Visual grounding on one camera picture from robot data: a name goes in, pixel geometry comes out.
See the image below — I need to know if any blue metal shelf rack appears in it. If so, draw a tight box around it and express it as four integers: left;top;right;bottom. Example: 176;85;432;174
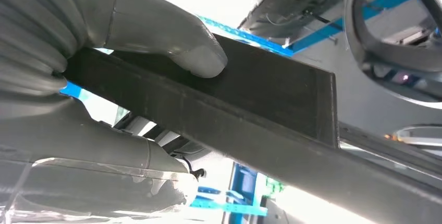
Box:
60;0;419;224

